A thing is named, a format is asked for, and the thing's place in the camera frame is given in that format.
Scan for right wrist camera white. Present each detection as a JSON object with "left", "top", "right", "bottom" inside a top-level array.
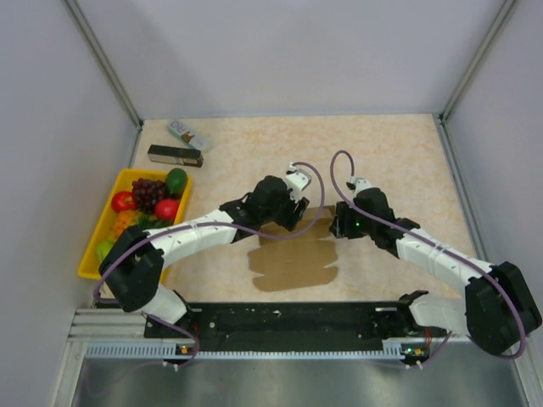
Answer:
[{"left": 346, "top": 176, "right": 373, "bottom": 195}]

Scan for left frame post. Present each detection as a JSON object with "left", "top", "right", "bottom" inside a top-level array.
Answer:
[{"left": 61, "top": 0, "right": 143, "bottom": 131}]

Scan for frame post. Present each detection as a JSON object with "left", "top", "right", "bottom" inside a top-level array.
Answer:
[
  {"left": 61, "top": 0, "right": 143, "bottom": 131},
  {"left": 437, "top": 0, "right": 520, "bottom": 125}
]

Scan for black rectangular box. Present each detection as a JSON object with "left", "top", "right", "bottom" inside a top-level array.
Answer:
[{"left": 148, "top": 144, "right": 204, "bottom": 167}]

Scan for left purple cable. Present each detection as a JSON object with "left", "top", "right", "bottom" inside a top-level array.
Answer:
[{"left": 92, "top": 160, "right": 326, "bottom": 370}]

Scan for grey cable duct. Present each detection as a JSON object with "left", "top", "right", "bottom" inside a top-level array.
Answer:
[{"left": 85, "top": 342, "right": 427, "bottom": 361}]

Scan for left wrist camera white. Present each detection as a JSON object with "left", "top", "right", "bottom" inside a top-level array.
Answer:
[{"left": 283, "top": 163, "right": 311, "bottom": 202}]

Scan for teal white snack box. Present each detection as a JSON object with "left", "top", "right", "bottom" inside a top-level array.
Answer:
[{"left": 167, "top": 120, "right": 210, "bottom": 152}]

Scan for brown cardboard paper box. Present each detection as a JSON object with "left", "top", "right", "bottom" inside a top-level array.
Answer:
[{"left": 248, "top": 205, "right": 339, "bottom": 293}]

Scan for red toy apple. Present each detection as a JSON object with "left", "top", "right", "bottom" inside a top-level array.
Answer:
[{"left": 110, "top": 191, "right": 137, "bottom": 213}]

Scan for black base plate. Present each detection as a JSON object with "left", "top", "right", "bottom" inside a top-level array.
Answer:
[{"left": 143, "top": 300, "right": 446, "bottom": 353}]

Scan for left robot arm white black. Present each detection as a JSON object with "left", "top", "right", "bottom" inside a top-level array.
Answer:
[{"left": 99, "top": 170, "right": 311, "bottom": 337}]

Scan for green toy lime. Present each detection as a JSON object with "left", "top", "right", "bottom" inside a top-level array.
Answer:
[{"left": 165, "top": 168, "right": 188, "bottom": 194}]

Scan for aluminium frame rail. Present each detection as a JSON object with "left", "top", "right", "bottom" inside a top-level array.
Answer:
[{"left": 67, "top": 307, "right": 531, "bottom": 344}]

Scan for red toy tomato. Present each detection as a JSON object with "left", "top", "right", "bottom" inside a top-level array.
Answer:
[{"left": 154, "top": 198, "right": 179, "bottom": 221}]

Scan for orange toy pineapple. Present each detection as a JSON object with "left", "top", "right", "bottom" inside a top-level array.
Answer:
[{"left": 109, "top": 210, "right": 171, "bottom": 239}]

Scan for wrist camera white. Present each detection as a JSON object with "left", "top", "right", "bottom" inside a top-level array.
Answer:
[
  {"left": 283, "top": 163, "right": 311, "bottom": 202},
  {"left": 346, "top": 176, "right": 373, "bottom": 195}
]

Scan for yellow plastic tray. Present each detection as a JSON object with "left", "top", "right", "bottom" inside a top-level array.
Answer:
[{"left": 77, "top": 168, "right": 193, "bottom": 280}]

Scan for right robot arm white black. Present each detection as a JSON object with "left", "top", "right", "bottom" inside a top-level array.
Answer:
[{"left": 330, "top": 178, "right": 542, "bottom": 356}]

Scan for right frame post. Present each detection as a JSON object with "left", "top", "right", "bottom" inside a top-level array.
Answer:
[{"left": 437, "top": 0, "right": 520, "bottom": 125}]

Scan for green toy pear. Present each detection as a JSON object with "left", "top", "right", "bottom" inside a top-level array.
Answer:
[{"left": 95, "top": 240, "right": 115, "bottom": 262}]

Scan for purple toy grapes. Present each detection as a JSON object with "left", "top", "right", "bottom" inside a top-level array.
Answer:
[{"left": 132, "top": 178, "right": 170, "bottom": 215}]

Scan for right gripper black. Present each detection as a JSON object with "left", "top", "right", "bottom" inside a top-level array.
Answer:
[{"left": 330, "top": 200, "right": 377, "bottom": 239}]

